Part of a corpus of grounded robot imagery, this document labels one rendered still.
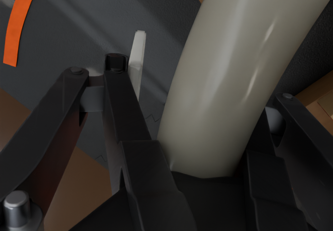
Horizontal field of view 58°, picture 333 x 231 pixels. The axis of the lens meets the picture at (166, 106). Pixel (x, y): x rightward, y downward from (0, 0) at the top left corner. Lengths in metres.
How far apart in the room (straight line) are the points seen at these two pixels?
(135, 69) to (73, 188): 1.36
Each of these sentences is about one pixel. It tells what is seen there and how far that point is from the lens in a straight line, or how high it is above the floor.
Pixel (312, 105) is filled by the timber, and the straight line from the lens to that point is 1.12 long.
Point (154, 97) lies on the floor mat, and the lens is 1.13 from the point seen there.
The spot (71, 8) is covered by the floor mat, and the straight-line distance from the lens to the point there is 1.07.
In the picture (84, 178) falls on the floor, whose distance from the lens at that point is 1.44.
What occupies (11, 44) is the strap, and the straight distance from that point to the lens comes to 1.19.
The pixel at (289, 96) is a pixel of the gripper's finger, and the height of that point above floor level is 0.87.
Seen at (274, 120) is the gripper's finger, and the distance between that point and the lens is 0.16.
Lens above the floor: 1.01
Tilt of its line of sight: 61 degrees down
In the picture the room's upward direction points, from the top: 176 degrees counter-clockwise
